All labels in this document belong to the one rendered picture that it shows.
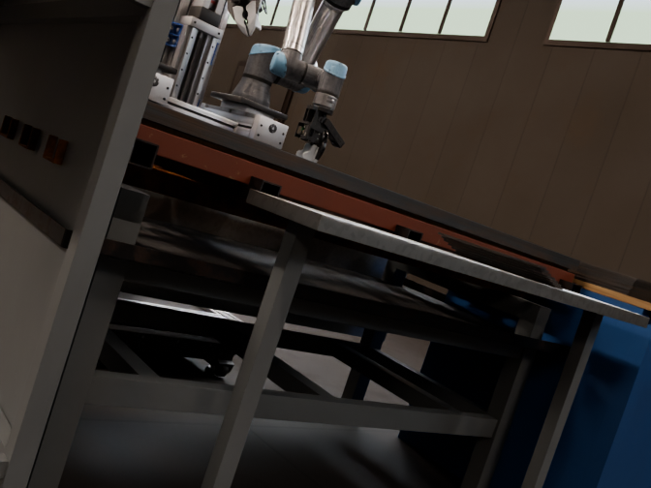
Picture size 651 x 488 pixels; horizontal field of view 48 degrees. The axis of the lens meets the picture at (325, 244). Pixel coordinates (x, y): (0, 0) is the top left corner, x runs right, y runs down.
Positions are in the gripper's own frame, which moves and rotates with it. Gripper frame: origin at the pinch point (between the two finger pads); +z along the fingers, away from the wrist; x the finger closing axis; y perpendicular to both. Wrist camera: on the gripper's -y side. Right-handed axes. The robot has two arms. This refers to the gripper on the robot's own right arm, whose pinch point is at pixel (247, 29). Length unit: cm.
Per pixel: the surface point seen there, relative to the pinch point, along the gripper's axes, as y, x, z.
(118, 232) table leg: -25, 22, 58
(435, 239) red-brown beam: 40, -32, 50
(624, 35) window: 387, -177, -203
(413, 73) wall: 490, -6, -285
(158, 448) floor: 40, 51, 92
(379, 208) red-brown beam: 21, -22, 46
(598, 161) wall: 408, -137, -114
